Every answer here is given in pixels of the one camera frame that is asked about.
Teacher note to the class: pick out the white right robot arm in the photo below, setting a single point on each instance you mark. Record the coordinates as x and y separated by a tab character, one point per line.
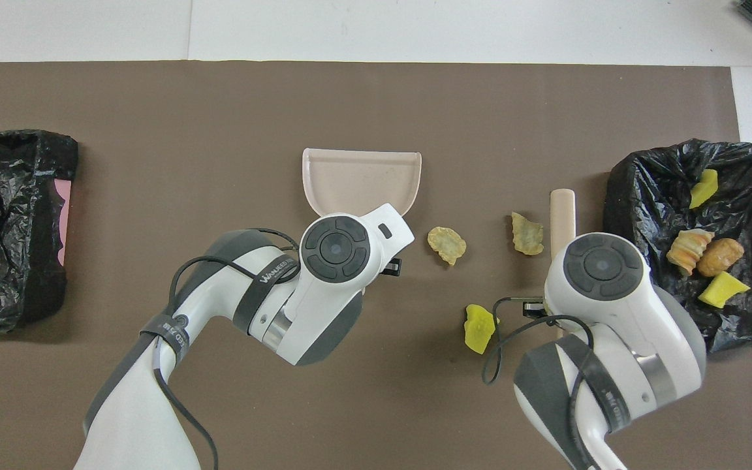
611	307

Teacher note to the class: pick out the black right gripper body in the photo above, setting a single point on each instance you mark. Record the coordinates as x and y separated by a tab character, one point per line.
534	308

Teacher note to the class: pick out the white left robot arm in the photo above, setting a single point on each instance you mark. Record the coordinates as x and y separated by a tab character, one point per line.
324	294

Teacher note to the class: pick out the brown paper table mat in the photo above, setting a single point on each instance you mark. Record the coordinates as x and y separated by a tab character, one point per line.
154	117

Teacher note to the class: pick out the pink plastic bin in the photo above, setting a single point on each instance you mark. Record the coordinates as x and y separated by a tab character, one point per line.
62	215

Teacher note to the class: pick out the beige hand brush black bristles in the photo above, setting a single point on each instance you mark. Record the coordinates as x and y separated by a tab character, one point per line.
562	215

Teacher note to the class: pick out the thin yellow sponge scrap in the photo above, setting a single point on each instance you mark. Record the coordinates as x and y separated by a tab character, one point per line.
704	188

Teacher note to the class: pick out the yellow sponge piece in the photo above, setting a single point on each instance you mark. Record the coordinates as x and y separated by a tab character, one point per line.
478	329
722	290

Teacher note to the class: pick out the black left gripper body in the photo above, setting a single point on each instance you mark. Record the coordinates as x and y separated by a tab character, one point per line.
393	267

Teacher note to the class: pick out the beige plastic dustpan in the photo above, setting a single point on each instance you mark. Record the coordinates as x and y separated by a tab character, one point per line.
363	176

